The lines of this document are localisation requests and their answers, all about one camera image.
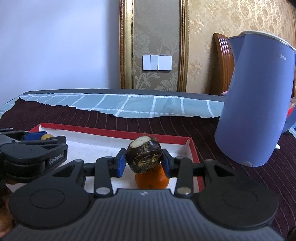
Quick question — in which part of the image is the white wall switch panel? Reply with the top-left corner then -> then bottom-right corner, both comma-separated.
142,55 -> 172,71

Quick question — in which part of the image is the wooden headboard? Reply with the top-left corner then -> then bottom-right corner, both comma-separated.
209,33 -> 234,95

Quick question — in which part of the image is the small yellow-green fruit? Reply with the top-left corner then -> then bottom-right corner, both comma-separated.
40,133 -> 54,141

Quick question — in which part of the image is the orange tangerine right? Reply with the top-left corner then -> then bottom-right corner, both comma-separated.
135,164 -> 170,189

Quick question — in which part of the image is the gold wall frame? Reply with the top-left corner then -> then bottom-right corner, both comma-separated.
119,1 -> 189,92

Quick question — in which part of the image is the red tray white lining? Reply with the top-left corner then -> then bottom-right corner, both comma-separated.
30,123 -> 199,193

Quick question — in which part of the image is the blue electric kettle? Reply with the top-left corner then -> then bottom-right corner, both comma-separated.
215,31 -> 295,167

